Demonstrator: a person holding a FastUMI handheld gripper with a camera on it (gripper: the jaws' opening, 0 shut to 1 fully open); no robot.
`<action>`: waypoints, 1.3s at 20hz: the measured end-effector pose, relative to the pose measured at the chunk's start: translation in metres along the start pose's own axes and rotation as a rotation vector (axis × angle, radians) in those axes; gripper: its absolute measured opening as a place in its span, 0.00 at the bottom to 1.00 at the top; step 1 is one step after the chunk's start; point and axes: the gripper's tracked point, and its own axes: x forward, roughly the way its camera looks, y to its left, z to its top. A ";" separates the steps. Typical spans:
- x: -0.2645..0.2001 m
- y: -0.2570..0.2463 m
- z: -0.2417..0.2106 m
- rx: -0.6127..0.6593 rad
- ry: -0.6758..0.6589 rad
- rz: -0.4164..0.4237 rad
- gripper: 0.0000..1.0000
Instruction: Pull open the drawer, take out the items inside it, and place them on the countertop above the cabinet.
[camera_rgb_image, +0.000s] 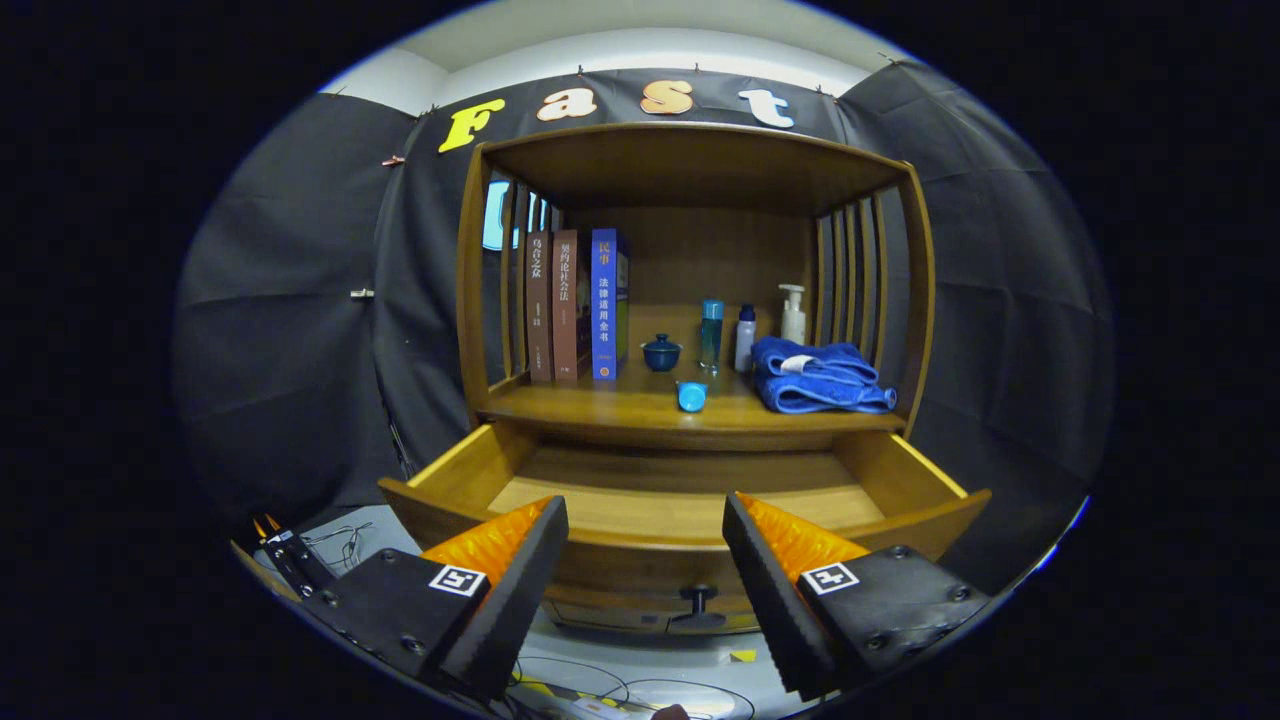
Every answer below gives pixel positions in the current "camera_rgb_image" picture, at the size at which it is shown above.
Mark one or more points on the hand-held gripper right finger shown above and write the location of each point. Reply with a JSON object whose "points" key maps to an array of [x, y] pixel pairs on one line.
{"points": [[775, 605]]}

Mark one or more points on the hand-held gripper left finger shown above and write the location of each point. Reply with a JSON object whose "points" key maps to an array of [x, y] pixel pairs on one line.
{"points": [[510, 610]]}

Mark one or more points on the wooden drawer with black knob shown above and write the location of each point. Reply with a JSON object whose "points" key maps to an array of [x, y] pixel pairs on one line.
{"points": [[650, 500]]}

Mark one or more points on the light blue tube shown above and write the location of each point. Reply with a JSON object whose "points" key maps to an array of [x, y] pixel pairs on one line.
{"points": [[692, 397]]}

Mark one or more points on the wooden cabinet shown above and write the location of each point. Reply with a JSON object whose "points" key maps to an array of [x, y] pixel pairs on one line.
{"points": [[700, 165]]}

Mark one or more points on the yellow black striped floor tape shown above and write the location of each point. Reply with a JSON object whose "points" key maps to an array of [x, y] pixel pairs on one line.
{"points": [[540, 689]]}

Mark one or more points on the small white floor device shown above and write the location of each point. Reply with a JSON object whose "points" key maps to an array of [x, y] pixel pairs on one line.
{"points": [[598, 710]]}

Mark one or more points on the blue folded towel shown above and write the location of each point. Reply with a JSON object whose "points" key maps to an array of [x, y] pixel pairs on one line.
{"points": [[820, 385]]}

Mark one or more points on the black device with orange tips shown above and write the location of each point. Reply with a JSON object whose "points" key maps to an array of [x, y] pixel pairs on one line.
{"points": [[290, 560]]}

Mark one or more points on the white bottle with blue cap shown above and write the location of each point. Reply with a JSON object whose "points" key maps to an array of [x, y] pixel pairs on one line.
{"points": [[745, 345]]}

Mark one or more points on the dark blue lidded teacup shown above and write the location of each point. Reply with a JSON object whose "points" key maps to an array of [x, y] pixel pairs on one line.
{"points": [[662, 355]]}

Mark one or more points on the teal clear bottle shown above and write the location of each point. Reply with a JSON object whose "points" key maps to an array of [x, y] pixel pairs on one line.
{"points": [[711, 335]]}

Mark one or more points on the white pump bottle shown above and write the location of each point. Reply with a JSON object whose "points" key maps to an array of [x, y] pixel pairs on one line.
{"points": [[793, 320]]}

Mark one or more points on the dark brown book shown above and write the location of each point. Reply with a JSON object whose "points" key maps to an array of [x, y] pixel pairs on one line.
{"points": [[539, 300]]}

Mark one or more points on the reddish brown book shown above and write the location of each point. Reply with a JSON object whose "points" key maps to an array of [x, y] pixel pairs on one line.
{"points": [[566, 300]]}

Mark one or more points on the blue book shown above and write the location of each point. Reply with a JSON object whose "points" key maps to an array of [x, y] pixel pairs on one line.
{"points": [[604, 300]]}

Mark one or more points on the black backdrop cloth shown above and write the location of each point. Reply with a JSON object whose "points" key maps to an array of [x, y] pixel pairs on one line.
{"points": [[300, 300]]}

